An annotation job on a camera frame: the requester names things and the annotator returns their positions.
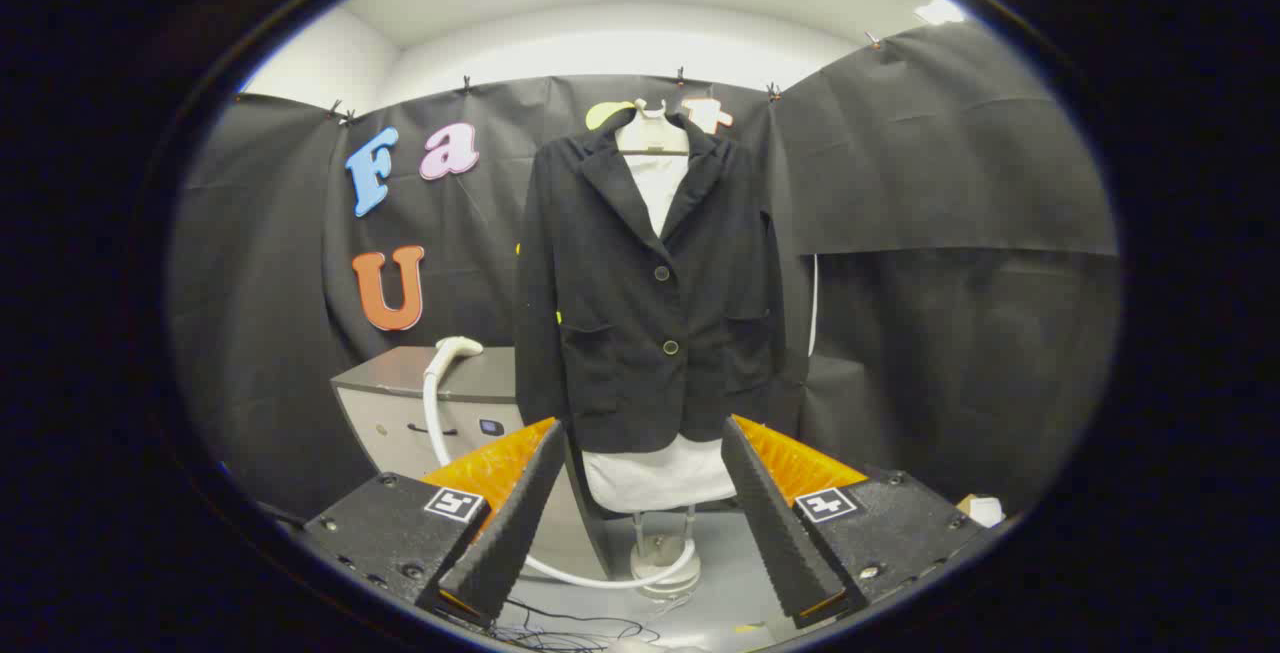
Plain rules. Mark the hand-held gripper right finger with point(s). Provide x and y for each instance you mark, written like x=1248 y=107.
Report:
x=775 y=523

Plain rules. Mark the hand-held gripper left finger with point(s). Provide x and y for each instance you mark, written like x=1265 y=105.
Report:
x=510 y=533

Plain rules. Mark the black blazer jacket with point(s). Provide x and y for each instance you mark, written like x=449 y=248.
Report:
x=620 y=333

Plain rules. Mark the mannequin stand base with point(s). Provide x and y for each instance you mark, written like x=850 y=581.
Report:
x=665 y=568

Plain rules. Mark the grey cabinet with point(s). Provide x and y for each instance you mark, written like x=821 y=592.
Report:
x=400 y=433

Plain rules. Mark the small cardboard box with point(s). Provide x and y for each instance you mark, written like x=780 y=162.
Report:
x=985 y=511

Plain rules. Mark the black backdrop cloth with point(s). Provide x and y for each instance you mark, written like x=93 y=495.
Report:
x=950 y=183

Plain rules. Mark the cream mannequin torso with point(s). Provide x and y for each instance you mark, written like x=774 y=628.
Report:
x=650 y=133

